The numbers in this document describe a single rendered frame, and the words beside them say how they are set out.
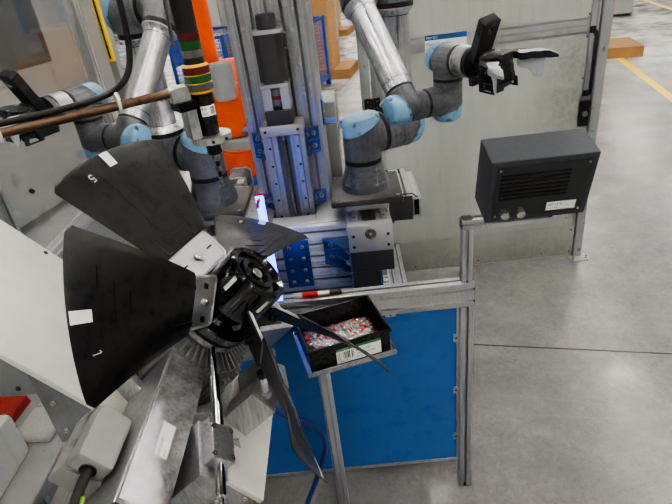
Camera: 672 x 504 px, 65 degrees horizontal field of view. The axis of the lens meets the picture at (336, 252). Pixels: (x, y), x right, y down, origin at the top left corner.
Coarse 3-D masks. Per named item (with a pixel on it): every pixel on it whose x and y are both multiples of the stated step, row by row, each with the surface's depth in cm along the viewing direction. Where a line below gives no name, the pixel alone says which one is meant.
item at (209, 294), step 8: (200, 280) 86; (208, 280) 87; (216, 280) 89; (200, 288) 86; (208, 288) 88; (200, 296) 86; (208, 296) 88; (208, 304) 89; (200, 312) 87; (208, 312) 89; (192, 320) 86; (208, 320) 89; (192, 328) 86
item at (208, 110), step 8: (192, 96) 87; (200, 96) 86; (208, 96) 87; (200, 104) 87; (208, 104) 87; (200, 112) 88; (208, 112) 88; (216, 112) 89; (200, 120) 88; (208, 120) 88; (216, 120) 90; (208, 128) 89; (216, 128) 90; (208, 152) 92; (216, 152) 92
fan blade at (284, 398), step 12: (264, 348) 87; (264, 360) 90; (264, 372) 92; (276, 372) 79; (276, 384) 87; (276, 396) 91; (288, 396) 79; (288, 408) 74; (288, 420) 72; (300, 432) 75; (300, 444) 72; (300, 456) 70; (312, 456) 77; (312, 468) 73; (324, 480) 79
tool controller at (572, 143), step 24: (480, 144) 133; (504, 144) 130; (528, 144) 129; (552, 144) 128; (576, 144) 127; (480, 168) 136; (504, 168) 126; (528, 168) 126; (552, 168) 127; (576, 168) 127; (480, 192) 139; (504, 192) 131; (528, 192) 131; (552, 192) 132; (576, 192) 132; (504, 216) 134; (528, 216) 137
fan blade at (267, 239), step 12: (216, 216) 125; (228, 216) 126; (216, 228) 120; (228, 228) 120; (240, 228) 120; (252, 228) 121; (264, 228) 122; (276, 228) 124; (288, 228) 127; (228, 240) 115; (240, 240) 114; (252, 240) 114; (264, 240) 114; (276, 240) 116; (288, 240) 117; (300, 240) 121; (228, 252) 108; (264, 252) 108
